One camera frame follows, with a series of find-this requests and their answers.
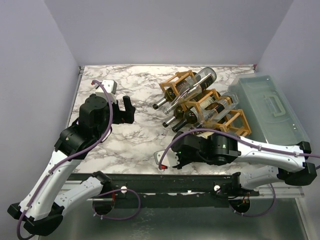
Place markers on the green wine bottle cream label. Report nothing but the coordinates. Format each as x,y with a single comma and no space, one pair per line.
191,116

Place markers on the wooden wine rack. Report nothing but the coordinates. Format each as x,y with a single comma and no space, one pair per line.
234,122

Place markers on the green bottle Primitivo label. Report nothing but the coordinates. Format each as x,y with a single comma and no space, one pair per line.
169,96

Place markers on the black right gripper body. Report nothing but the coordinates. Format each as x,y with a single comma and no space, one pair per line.
180,155

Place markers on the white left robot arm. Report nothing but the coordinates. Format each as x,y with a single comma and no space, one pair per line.
43,209

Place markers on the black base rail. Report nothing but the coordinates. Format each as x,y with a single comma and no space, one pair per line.
170,191

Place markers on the round clear glass bottle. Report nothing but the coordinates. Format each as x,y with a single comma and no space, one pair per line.
194,86

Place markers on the translucent plastic storage box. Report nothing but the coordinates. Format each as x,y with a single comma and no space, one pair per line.
268,112

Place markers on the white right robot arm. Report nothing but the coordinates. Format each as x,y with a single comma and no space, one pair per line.
279,163

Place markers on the square clear liquor bottle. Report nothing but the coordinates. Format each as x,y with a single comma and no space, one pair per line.
217,110

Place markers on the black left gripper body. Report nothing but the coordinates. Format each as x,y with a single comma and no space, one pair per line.
116,113

